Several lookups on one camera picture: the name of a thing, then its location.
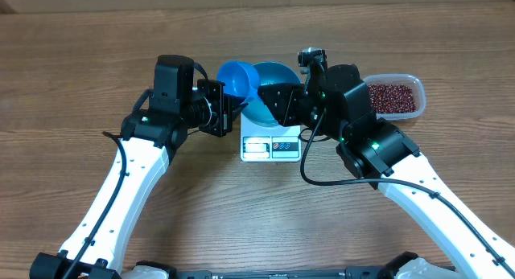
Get blue plastic measuring scoop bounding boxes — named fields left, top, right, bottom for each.
left=216, top=60, right=261, bottom=103

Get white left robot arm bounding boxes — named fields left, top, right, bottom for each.
left=29, top=55, right=247, bottom=279

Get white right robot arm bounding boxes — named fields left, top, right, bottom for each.
left=257, top=64, right=514, bottom=278

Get teal metal bowl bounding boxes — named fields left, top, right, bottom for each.
left=242, top=61, right=300, bottom=127

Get white digital kitchen scale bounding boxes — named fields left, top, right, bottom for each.
left=240, top=115, right=302, bottom=162

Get red beans in container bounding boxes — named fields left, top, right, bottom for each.
left=369, top=84, right=416, bottom=114

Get clear plastic container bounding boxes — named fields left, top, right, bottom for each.
left=364, top=73, right=426, bottom=121

